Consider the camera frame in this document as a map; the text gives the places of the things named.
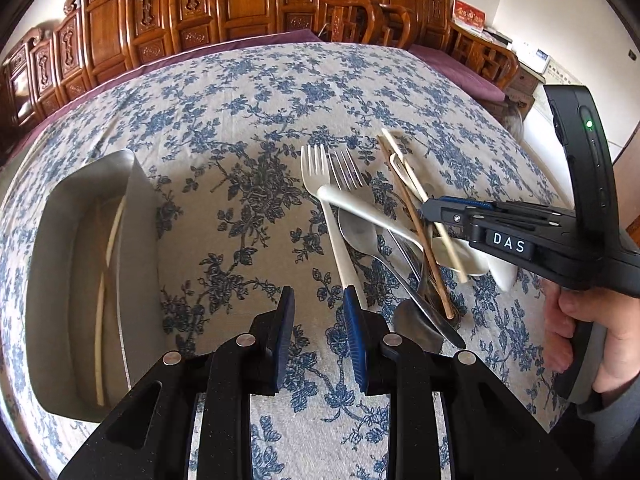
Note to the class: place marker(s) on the red box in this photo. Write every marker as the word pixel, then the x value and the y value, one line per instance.
pixel 469 16

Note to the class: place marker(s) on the metal spoon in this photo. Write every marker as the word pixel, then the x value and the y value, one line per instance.
pixel 357 235
pixel 417 327

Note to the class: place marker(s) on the blue floral tablecloth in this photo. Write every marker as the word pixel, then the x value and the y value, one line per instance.
pixel 240 120

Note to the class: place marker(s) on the light wooden door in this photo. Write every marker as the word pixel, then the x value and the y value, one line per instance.
pixel 631 185

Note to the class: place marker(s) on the silver metal tray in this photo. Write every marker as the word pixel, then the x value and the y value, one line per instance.
pixel 65 260

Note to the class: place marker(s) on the metal fork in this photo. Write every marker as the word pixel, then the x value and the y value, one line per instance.
pixel 347 175

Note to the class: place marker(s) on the small wooden cabinet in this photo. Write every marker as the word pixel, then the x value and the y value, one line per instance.
pixel 525 85

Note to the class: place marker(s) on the white device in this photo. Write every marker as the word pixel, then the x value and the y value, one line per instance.
pixel 532 57

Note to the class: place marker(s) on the grey fuzzy object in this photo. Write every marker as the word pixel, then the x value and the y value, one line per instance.
pixel 512 117

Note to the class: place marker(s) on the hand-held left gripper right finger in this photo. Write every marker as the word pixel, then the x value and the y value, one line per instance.
pixel 354 330

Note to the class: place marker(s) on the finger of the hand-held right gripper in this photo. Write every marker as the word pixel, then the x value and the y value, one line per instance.
pixel 450 220
pixel 465 203

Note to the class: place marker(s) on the wall switch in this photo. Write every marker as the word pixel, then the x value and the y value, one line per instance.
pixel 632 56

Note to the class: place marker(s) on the person's right hand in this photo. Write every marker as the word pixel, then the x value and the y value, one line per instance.
pixel 620 320

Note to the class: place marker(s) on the white plastic spoon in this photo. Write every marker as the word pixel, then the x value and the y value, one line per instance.
pixel 502 272
pixel 370 212

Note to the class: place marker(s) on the white plastic fork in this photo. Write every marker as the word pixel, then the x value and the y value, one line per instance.
pixel 334 240

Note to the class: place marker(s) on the person's right forearm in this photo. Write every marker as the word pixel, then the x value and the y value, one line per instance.
pixel 620 410

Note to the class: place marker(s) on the light bamboo chopstick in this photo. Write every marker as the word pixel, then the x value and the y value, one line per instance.
pixel 407 167

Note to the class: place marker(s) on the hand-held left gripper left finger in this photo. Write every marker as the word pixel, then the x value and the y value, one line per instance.
pixel 280 330

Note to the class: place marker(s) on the wooden chair with curved arms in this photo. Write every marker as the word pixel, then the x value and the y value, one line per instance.
pixel 397 22
pixel 345 20

